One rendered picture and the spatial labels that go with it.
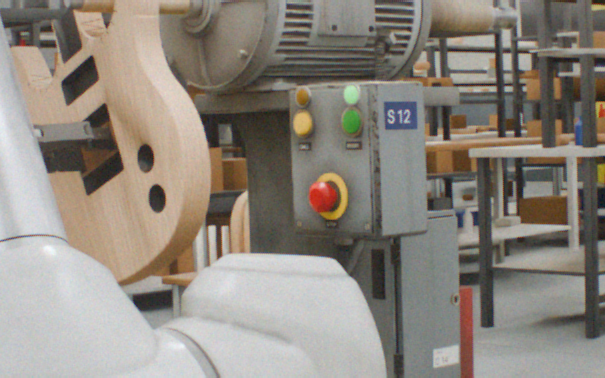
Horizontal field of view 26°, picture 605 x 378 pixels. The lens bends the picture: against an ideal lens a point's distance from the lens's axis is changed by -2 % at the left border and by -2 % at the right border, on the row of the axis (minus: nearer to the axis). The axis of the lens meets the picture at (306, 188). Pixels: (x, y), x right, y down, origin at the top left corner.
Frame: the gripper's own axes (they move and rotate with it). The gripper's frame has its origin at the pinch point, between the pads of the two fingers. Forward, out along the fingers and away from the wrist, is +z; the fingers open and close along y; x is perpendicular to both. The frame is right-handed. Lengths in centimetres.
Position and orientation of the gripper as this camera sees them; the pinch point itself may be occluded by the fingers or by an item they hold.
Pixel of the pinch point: (94, 149)
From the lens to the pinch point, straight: 181.9
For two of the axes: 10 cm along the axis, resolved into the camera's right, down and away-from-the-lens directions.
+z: 7.2, -0.5, 6.9
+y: 6.3, -3.7, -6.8
